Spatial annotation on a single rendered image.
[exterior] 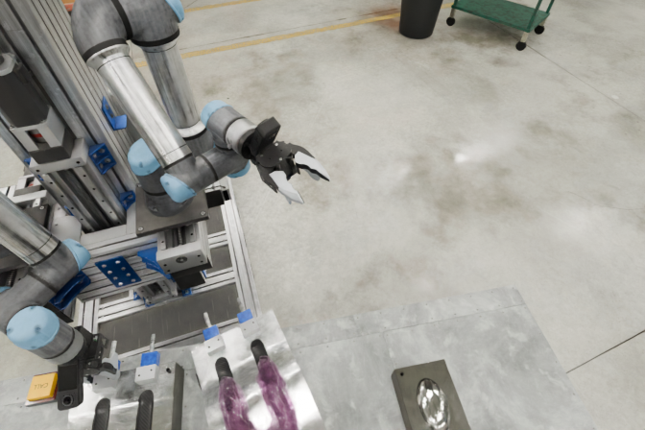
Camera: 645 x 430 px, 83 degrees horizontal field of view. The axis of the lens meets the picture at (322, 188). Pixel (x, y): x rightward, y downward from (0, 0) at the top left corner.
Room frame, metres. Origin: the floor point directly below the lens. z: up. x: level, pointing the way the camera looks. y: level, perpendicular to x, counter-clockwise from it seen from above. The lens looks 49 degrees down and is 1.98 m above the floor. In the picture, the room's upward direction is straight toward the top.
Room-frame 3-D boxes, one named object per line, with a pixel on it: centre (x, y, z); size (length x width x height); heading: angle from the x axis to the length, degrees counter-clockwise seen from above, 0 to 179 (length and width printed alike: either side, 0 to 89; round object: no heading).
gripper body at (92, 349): (0.28, 0.59, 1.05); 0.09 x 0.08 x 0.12; 11
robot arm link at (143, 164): (0.77, 0.50, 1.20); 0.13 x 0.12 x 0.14; 134
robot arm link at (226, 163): (0.66, 0.24, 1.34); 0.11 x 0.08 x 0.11; 134
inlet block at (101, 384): (0.29, 0.59, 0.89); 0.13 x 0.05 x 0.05; 11
